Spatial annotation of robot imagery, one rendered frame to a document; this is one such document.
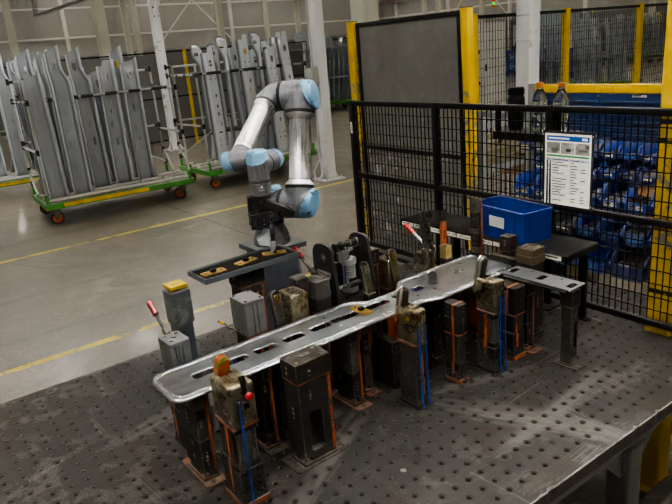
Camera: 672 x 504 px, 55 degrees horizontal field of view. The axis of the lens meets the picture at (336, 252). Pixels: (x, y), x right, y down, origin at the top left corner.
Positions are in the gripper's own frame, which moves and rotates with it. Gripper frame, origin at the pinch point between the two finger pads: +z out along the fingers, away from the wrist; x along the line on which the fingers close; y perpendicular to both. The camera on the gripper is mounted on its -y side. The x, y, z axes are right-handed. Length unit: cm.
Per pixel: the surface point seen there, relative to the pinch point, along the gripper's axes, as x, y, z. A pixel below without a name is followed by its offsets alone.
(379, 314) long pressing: 32.2, -28.3, 17.8
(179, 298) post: 19.8, 34.0, 5.9
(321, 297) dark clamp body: 14.3, -12.9, 15.8
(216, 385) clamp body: 68, 26, 13
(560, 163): -9, -118, -15
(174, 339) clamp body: 38, 37, 12
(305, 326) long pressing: 31.5, -3.7, 17.8
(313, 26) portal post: -672, -161, -91
